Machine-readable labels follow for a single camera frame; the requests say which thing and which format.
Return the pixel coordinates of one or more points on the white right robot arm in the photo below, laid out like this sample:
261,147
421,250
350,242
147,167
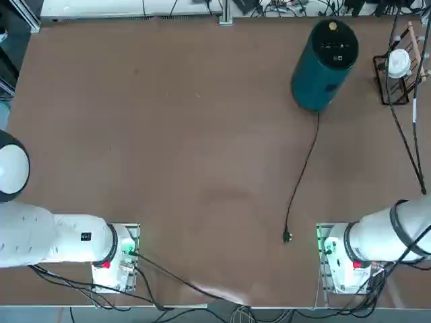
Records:
377,235

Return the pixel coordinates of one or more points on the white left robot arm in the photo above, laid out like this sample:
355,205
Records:
33,235

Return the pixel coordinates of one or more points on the green cylindrical air fryer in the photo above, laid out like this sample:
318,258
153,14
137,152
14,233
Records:
316,77

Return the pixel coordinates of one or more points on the white cup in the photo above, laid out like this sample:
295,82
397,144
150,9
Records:
399,62

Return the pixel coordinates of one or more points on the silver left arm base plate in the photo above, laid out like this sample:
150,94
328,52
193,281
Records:
133,228

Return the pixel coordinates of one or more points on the aluminium table edge post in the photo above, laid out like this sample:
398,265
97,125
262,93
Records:
225,13

